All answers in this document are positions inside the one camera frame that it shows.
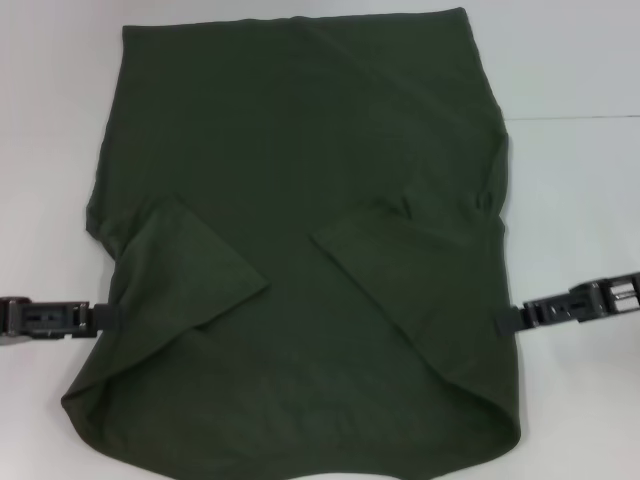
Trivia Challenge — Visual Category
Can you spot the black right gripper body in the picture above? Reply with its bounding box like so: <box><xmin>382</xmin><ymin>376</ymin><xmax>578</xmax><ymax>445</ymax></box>
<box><xmin>602</xmin><ymin>270</ymin><xmax>640</xmax><ymax>316</ymax></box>

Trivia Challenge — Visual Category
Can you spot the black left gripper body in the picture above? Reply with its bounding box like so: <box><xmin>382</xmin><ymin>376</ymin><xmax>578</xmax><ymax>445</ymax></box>
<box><xmin>0</xmin><ymin>296</ymin><xmax>32</xmax><ymax>347</ymax></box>

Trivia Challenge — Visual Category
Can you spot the dark green shirt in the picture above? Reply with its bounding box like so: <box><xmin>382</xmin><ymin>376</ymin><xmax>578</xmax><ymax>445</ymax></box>
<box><xmin>59</xmin><ymin>7</ymin><xmax>524</xmax><ymax>480</ymax></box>

